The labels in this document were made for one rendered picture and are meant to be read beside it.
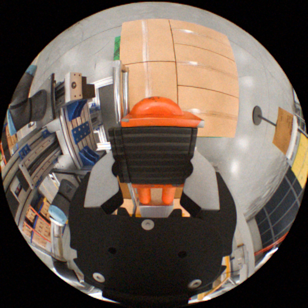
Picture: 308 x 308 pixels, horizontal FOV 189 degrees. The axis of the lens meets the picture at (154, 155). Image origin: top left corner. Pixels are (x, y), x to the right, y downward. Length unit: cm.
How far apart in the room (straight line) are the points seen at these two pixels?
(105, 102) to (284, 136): 232
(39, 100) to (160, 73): 73
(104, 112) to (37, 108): 91
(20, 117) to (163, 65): 85
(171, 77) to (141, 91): 24
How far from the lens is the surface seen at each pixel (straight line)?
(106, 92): 122
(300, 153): 727
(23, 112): 48
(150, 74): 79
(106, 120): 125
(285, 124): 180
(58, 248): 74
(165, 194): 17
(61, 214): 58
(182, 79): 81
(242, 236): 142
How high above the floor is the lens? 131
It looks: 58 degrees down
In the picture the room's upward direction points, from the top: 180 degrees counter-clockwise
